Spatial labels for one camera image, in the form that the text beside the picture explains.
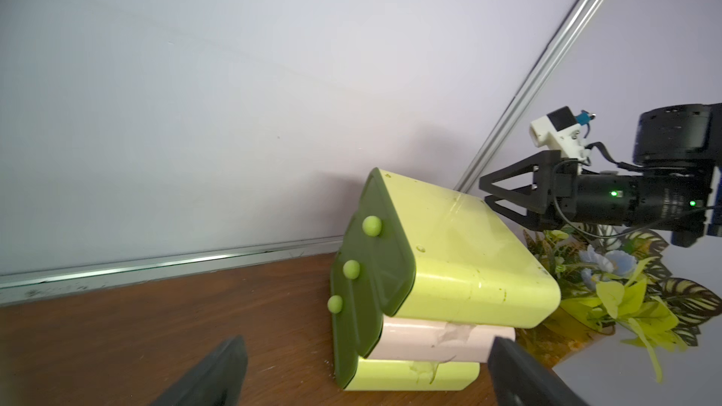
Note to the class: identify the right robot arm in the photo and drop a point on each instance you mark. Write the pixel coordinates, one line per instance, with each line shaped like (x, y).
(678, 151)

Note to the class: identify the dark green drawer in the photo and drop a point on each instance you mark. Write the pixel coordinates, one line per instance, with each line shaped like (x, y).
(376, 237)
(357, 294)
(344, 355)

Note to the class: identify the amber glass plant vase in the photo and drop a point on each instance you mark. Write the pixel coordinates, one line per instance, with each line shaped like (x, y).
(558, 338)

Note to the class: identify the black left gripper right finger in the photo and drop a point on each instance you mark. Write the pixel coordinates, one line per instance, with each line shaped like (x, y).
(520, 380)

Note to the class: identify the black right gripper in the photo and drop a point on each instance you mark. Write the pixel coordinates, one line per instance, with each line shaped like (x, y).
(574, 197)

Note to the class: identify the green artificial plant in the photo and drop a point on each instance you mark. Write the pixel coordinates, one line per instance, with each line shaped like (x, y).
(610, 280)

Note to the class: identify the dark green top drawer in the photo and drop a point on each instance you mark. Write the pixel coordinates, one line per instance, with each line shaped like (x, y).
(376, 237)

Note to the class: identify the dark green bottom drawer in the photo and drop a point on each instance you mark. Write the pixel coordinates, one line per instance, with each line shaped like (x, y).
(344, 355)

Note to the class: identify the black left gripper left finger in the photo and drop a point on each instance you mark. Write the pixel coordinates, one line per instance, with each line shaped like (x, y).
(216, 380)

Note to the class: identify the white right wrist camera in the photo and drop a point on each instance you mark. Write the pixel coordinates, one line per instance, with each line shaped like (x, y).
(565, 131)

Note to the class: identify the green pink drawer cabinet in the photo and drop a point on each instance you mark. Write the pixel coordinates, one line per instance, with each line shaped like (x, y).
(474, 281)

